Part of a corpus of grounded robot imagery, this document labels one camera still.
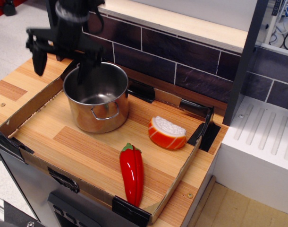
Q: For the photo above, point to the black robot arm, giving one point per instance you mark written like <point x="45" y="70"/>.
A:
<point x="82" y="9"/>

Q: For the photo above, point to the white sink drainboard unit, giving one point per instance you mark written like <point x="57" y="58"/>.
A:
<point x="253" y="157"/>

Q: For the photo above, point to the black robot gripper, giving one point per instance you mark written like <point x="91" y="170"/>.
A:
<point x="87" y="52"/>

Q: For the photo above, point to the shiny metal pot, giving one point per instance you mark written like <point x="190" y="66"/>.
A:
<point x="99" y="103"/>

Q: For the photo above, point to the red toy chili pepper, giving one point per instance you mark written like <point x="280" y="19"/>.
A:
<point x="132" y="169"/>

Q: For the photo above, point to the black wheel on floor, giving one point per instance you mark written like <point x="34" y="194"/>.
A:
<point x="8" y="8"/>

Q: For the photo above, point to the cardboard fence with black tape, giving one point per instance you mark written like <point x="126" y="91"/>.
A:
<point x="63" y="170"/>

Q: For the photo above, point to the dark grey vertical post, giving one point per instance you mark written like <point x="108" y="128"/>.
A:
<point x="239" y="84"/>

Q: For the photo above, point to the toy salmon sushi piece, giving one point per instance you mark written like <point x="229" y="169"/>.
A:
<point x="166" y="134"/>

